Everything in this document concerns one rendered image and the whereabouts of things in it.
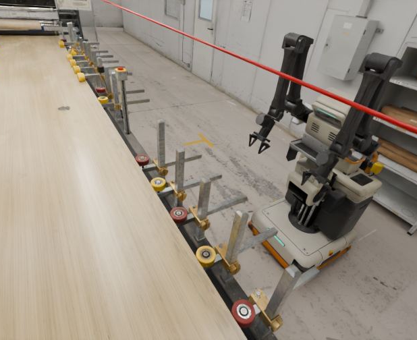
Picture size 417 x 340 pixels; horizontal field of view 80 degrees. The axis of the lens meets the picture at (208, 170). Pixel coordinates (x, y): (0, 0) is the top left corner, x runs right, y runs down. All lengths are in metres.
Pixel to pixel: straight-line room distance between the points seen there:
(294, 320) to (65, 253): 1.53
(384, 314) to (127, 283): 1.91
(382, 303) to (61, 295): 2.14
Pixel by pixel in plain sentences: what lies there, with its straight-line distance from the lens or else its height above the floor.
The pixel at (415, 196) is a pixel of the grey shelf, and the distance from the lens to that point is 3.53.
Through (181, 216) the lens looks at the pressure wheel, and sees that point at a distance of 1.18.
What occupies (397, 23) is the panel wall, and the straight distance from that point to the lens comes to 3.44.
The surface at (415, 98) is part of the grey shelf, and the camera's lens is 3.32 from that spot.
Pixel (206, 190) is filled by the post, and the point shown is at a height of 1.05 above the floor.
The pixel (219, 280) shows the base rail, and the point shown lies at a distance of 1.25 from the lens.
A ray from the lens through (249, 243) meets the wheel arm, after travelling 1.21.
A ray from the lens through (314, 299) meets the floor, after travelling 2.21.
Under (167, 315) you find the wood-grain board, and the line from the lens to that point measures 0.95.
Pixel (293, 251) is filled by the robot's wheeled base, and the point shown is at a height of 0.27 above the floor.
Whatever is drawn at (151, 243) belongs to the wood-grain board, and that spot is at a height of 0.90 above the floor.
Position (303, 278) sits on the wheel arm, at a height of 0.85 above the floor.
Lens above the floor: 1.77
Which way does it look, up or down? 36 degrees down
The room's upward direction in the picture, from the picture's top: 7 degrees clockwise
